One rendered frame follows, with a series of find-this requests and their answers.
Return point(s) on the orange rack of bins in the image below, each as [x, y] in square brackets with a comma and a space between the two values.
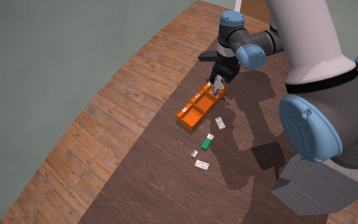
[199, 106]

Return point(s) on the white domino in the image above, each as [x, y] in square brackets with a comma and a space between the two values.
[220, 123]
[201, 164]

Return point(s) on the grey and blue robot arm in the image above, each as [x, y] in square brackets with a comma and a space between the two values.
[319, 114]

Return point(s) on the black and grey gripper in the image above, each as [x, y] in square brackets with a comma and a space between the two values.
[228, 66]

